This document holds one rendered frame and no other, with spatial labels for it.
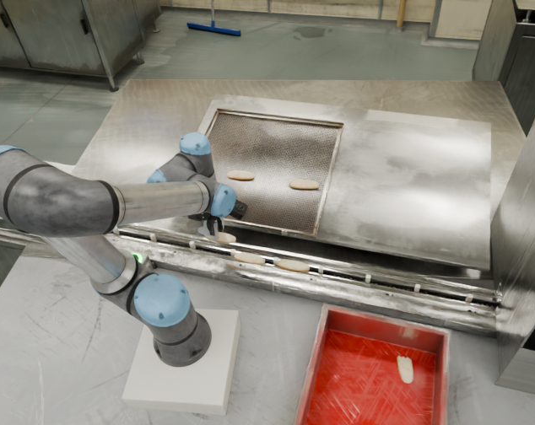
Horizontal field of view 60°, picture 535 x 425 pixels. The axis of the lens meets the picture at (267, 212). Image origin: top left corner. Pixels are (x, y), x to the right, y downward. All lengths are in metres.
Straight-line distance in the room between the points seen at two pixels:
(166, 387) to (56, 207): 0.61
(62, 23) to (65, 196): 3.34
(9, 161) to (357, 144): 1.17
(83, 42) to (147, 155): 2.20
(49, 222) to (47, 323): 0.76
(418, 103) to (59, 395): 1.76
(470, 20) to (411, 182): 3.14
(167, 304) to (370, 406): 0.56
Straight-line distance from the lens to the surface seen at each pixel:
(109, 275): 1.10
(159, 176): 1.12
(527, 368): 1.27
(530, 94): 2.94
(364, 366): 1.29
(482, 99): 2.31
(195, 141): 1.17
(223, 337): 1.25
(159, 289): 1.09
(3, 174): 0.85
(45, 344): 1.49
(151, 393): 1.24
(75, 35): 4.07
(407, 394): 1.28
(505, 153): 2.01
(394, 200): 1.54
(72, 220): 0.80
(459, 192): 1.60
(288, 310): 1.36
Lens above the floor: 1.97
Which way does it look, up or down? 45 degrees down
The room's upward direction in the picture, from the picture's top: 5 degrees counter-clockwise
